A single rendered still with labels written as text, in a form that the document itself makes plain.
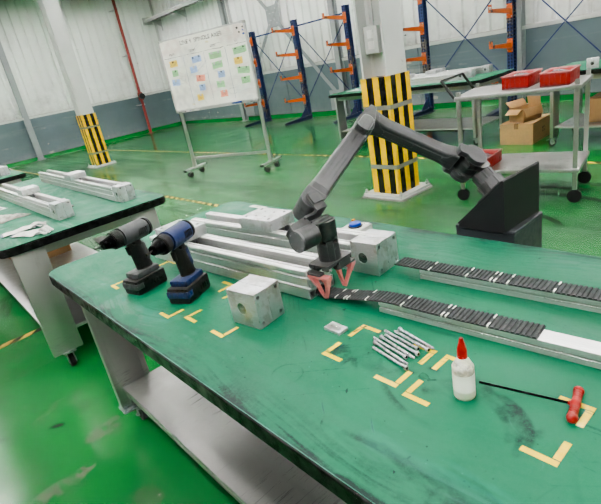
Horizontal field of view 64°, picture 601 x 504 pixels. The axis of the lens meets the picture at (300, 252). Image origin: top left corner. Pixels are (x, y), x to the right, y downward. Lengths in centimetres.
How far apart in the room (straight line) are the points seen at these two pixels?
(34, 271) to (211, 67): 488
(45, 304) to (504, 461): 250
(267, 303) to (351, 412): 41
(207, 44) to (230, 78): 54
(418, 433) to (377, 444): 7
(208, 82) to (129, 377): 552
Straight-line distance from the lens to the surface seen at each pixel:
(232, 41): 695
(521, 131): 628
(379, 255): 135
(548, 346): 103
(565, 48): 907
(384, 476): 81
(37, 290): 290
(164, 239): 137
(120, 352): 222
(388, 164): 465
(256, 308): 118
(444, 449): 84
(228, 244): 160
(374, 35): 462
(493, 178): 166
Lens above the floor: 137
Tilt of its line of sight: 21 degrees down
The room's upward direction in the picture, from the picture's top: 11 degrees counter-clockwise
